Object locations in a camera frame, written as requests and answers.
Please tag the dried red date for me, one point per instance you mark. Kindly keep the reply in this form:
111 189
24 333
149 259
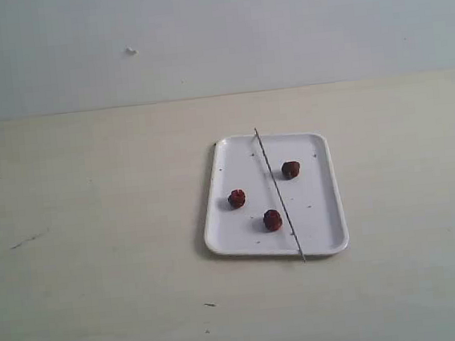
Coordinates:
290 169
237 198
272 220

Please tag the thin metal skewer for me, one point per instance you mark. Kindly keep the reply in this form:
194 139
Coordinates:
289 220

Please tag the white rectangular plastic tray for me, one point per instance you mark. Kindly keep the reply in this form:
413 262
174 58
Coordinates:
312 198

